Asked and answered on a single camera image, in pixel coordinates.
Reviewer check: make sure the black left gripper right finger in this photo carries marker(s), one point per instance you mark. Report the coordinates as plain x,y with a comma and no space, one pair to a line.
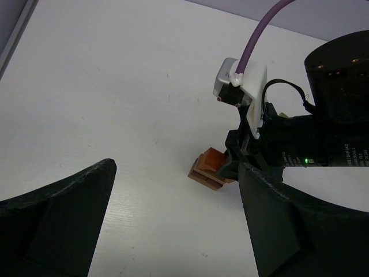
295,234

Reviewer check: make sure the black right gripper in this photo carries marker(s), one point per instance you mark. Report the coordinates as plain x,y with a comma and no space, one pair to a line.
242,147

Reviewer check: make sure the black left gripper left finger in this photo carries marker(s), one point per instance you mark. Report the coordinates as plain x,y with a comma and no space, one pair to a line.
53,230

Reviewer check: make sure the tan long rectangular wood block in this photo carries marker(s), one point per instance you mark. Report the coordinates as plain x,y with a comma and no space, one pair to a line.
206,181

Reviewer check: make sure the orange arch wood block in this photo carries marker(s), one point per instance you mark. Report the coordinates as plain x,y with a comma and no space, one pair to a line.
213,159

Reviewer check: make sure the light tan rectangular wood block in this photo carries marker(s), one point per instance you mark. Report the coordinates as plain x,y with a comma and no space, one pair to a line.
205,172

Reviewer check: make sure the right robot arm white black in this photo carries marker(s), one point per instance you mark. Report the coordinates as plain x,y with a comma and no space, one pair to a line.
333,133

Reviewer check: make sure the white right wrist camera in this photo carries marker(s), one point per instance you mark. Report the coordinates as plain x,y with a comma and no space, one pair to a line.
242,90

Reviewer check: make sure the aluminium table edge rail left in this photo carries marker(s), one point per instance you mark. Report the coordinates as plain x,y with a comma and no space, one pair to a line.
15,16

